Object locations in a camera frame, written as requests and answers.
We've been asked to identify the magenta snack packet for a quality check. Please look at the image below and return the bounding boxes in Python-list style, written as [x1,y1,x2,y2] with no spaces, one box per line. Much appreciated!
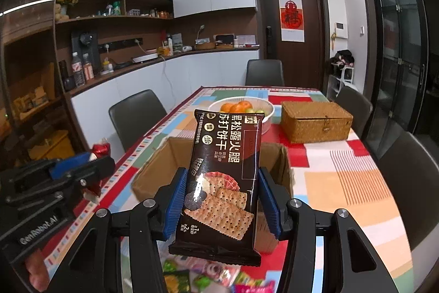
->
[231,280,275,293]

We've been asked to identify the pink Lotso bear candy packet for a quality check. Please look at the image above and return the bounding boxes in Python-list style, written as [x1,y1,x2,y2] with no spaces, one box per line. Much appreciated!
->
[185,257,241,287]

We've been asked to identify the dark soda cracker packet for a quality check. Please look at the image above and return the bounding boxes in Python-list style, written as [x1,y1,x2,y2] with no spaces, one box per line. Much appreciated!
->
[169,109,264,266]

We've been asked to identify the yellow green small candy packet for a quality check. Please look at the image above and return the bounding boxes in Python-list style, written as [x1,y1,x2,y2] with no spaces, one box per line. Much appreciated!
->
[234,271,265,286]

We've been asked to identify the person's left hand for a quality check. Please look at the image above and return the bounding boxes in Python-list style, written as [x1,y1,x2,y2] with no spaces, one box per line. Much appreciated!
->
[25,249,50,292]

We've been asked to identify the dark green snack packet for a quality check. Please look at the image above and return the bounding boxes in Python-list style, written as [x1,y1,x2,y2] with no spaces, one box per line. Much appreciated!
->
[163,259,191,293]

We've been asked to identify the left side dark chair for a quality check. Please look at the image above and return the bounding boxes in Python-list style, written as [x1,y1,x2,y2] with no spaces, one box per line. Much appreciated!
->
[109,89,167,151]

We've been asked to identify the water bottle red label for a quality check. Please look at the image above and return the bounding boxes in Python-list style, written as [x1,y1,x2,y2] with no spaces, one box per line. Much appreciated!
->
[71,52,86,87]

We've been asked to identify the right near dark chair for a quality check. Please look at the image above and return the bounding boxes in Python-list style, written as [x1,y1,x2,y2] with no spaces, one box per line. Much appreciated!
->
[377,132,438,249]

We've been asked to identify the KUPOH cardboard box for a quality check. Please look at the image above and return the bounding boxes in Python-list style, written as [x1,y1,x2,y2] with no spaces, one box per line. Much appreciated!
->
[132,138,295,253]

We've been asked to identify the white lower counter cabinets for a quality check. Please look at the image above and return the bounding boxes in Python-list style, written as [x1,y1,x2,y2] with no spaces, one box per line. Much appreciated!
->
[71,49,259,160]

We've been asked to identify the colourful patchwork tablecloth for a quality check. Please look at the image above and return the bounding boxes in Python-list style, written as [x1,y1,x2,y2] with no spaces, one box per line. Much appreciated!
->
[41,85,416,293]

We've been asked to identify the woven wicker basket box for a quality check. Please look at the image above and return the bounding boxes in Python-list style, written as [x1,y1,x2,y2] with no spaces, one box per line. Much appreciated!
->
[280,101,353,144]

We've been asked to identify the right far dark chair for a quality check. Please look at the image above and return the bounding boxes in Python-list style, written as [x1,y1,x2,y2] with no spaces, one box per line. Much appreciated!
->
[335,86,373,139]

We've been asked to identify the oranges in basket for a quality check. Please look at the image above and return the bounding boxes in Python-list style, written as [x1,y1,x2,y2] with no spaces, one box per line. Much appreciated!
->
[219,101,265,114]

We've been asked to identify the white fruit basket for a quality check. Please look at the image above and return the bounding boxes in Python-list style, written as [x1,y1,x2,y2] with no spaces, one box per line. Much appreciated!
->
[208,96,275,135]

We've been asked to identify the dark wooden door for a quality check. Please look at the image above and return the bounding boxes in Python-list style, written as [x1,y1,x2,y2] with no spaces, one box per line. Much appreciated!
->
[257,0,330,92]

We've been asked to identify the glass sliding door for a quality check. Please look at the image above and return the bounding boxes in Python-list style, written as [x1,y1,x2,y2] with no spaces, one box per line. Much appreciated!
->
[366,0,427,158]

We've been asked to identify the far end dark chair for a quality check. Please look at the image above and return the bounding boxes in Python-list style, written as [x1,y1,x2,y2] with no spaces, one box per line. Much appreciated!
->
[245,60,285,87]

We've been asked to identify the red fu calendar poster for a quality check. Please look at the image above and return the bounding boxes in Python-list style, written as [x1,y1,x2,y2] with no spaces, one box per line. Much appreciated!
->
[278,0,305,42]

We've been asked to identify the wall intercom panel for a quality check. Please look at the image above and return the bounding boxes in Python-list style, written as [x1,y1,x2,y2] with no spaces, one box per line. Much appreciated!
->
[335,21,348,39]

